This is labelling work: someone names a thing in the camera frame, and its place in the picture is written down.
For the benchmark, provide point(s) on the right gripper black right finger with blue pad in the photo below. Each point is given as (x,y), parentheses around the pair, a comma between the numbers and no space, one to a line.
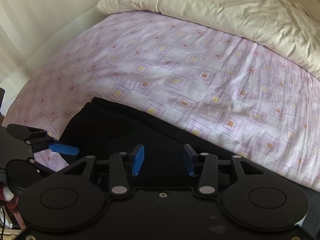
(204,166)

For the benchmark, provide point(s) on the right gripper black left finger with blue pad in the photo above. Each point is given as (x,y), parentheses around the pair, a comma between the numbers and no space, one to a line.
(123,165)

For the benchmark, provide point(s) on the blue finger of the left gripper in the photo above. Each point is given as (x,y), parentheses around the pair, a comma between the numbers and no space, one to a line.
(63,149)

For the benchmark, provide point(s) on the black pants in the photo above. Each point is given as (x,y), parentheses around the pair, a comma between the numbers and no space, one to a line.
(103,128)

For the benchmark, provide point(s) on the red white fuzzy sleeve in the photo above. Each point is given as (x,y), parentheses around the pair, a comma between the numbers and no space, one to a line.
(11,201)

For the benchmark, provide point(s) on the pink patterned bed sheet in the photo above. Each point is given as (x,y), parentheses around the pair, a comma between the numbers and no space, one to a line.
(223,88)

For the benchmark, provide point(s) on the cream white duvet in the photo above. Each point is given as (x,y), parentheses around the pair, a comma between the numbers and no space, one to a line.
(288,27)

